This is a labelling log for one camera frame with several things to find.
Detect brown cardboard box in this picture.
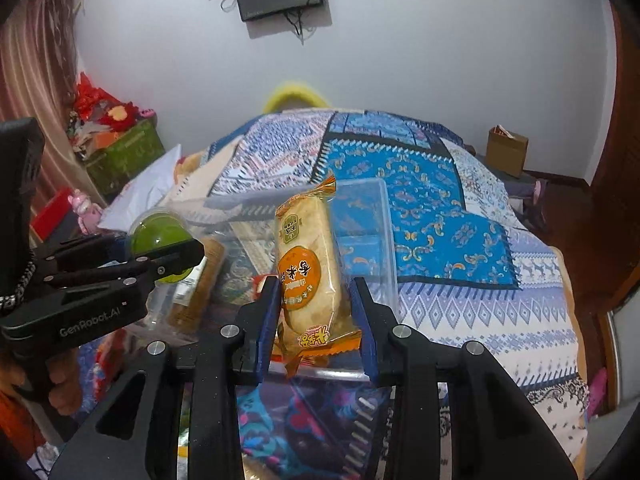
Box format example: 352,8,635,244
486,126,529,178

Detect orange rice cracker packet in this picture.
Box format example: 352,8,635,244
274,170,363,381

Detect yellow hoop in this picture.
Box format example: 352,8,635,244
264,80,328,113

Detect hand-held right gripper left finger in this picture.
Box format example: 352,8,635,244
50,275,284,480

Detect black monitor cable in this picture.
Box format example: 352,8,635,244
285,7,314,41

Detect clear plastic container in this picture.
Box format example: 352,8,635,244
145,177,401,381

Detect green ball snack pack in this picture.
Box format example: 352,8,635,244
127,207,202,286

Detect orange floral fleece blanket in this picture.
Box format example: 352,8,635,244
172,152,208,186

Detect brown biscuit packet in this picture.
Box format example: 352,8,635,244
165,237,226,337

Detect red box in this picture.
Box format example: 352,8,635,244
30,187,76,241

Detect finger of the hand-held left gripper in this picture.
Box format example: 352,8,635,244
52,235,132,271
43,239,206,296

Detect green storage box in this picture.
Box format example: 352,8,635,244
82,120,166,196

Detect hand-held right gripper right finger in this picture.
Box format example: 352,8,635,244
349,276,581,480

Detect red plush decorations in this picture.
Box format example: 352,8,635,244
67,72,158,151

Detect person's left hand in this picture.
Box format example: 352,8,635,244
46,349,84,413

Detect dark grey cloth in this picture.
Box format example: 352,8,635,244
502,172,551,233

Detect pink toy doll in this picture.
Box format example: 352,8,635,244
70,189,104,235

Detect blue patchwork blanket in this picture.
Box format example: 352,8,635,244
75,107,592,480

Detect striped brown curtain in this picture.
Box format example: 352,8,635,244
0,0,89,201

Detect brown wooden door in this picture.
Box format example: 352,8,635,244
590,0,640,321

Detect white plastic bag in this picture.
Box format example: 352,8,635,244
97,144,183,236

